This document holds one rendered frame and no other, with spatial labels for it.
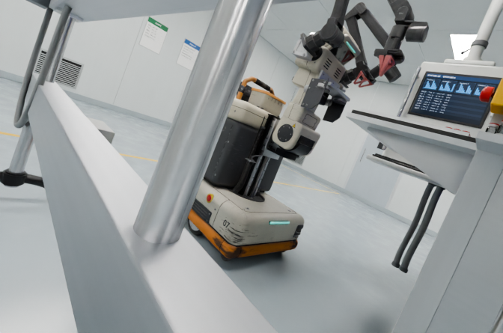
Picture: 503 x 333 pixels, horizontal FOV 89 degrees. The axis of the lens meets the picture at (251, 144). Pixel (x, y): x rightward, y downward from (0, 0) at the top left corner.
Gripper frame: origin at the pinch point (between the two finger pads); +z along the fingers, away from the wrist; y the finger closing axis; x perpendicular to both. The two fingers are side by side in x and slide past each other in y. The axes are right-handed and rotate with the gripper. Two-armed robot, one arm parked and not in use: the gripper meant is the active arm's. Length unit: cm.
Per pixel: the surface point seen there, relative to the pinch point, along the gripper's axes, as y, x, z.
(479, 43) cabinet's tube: 10, 93, -63
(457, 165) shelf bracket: 34.7, -2.1, 27.3
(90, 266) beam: 19, -92, 60
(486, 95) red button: 36.2, -19.5, 10.4
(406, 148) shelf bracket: 19.5, -2.1, 26.5
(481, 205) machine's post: 44, -12, 37
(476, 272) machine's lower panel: 48, -12, 53
